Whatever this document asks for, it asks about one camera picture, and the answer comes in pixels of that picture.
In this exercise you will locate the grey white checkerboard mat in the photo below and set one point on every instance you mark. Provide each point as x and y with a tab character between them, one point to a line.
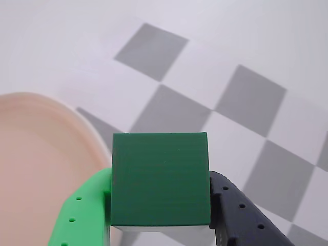
151	51

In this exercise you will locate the pink plastic bowl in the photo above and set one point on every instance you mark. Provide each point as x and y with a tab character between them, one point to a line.
38	159

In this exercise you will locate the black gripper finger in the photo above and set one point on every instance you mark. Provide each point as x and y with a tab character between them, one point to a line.
238	215

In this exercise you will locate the dark green dice cube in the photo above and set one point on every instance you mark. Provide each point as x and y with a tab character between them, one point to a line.
161	179

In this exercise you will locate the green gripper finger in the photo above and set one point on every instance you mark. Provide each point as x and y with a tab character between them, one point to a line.
84	205

